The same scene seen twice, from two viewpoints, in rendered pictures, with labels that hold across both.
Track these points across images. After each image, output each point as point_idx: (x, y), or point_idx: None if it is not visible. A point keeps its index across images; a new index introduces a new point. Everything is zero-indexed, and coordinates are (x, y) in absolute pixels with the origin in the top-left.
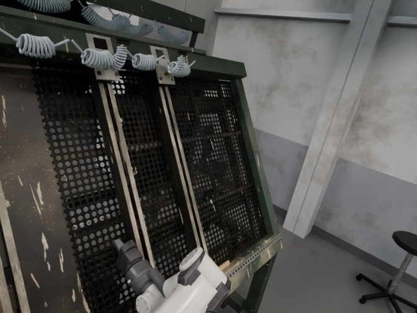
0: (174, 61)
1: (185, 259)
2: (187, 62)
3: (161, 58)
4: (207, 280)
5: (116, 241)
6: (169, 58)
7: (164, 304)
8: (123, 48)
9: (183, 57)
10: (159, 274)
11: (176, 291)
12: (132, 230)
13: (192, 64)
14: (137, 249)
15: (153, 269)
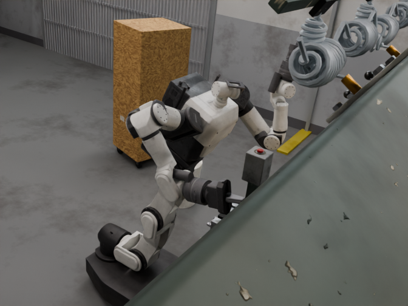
0: (331, 39)
1: (164, 116)
2: (374, 84)
3: (344, 27)
4: (147, 103)
5: (241, 197)
6: (395, 58)
7: (170, 108)
8: (373, 10)
9: (308, 18)
10: (183, 171)
11: (165, 106)
12: None
13: (300, 50)
14: (214, 187)
15: (189, 172)
